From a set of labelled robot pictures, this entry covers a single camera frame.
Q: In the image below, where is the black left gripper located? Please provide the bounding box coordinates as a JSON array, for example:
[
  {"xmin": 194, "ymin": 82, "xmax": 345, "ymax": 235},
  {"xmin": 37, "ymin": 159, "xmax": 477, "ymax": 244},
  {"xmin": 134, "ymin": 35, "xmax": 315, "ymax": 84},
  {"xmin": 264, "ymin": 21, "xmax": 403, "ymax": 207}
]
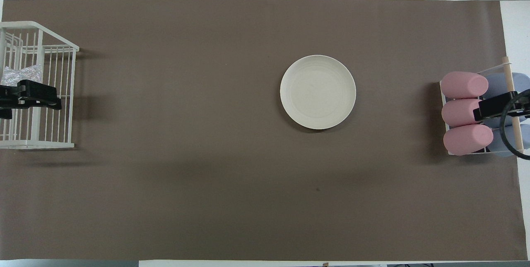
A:
[{"xmin": 0, "ymin": 80, "xmax": 63, "ymax": 119}]

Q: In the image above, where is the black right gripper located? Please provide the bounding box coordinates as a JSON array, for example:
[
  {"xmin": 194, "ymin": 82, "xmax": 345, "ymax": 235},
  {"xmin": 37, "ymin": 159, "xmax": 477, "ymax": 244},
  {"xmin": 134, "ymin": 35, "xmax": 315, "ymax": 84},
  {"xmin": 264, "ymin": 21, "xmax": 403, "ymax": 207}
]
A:
[{"xmin": 473, "ymin": 89, "xmax": 530, "ymax": 122}]

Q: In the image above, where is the clear plastic cloth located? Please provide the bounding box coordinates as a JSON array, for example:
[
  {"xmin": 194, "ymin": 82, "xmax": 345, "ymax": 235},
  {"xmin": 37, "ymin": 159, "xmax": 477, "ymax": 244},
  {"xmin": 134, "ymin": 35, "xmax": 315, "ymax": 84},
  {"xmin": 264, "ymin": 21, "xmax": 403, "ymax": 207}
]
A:
[{"xmin": 0, "ymin": 65, "xmax": 44, "ymax": 87}]

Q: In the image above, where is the cream round plate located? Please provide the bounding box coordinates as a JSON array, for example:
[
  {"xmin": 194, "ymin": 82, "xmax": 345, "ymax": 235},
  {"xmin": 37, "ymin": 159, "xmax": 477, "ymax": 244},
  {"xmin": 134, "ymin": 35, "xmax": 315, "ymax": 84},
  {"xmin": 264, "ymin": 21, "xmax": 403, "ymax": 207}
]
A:
[{"xmin": 280, "ymin": 55, "xmax": 357, "ymax": 130}]

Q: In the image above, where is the white cup holder rack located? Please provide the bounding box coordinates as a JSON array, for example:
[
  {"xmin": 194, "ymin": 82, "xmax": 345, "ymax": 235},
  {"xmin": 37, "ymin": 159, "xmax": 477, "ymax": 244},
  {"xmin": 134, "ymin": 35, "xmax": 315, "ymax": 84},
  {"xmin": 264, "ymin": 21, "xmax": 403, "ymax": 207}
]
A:
[{"xmin": 439, "ymin": 56, "xmax": 526, "ymax": 157}]

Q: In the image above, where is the pink plastic cup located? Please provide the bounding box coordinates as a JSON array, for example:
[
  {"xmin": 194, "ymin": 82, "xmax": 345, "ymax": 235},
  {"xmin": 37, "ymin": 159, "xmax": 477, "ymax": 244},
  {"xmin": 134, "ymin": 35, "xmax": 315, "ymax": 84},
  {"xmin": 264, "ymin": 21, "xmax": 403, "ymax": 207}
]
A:
[
  {"xmin": 441, "ymin": 99, "xmax": 486, "ymax": 127},
  {"xmin": 443, "ymin": 124, "xmax": 494, "ymax": 156},
  {"xmin": 440, "ymin": 71, "xmax": 489, "ymax": 99}
]

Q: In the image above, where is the brown table mat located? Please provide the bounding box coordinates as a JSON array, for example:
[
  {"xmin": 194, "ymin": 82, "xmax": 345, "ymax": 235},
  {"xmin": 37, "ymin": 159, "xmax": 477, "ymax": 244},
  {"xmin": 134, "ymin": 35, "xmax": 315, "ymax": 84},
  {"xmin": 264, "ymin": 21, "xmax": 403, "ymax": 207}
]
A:
[{"xmin": 0, "ymin": 0, "xmax": 529, "ymax": 262}]

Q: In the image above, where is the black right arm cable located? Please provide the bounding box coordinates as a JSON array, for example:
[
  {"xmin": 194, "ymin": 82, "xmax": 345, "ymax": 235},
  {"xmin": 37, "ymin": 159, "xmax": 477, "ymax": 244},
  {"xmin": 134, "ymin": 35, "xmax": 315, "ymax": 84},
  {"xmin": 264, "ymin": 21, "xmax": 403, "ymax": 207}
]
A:
[{"xmin": 499, "ymin": 89, "xmax": 530, "ymax": 160}]

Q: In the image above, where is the white wire dish rack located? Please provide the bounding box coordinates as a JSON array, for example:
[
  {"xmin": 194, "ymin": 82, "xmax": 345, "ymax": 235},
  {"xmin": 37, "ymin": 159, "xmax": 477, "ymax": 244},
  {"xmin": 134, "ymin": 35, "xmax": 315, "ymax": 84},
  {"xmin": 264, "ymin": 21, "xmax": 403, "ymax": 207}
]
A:
[{"xmin": 0, "ymin": 21, "xmax": 80, "ymax": 150}]

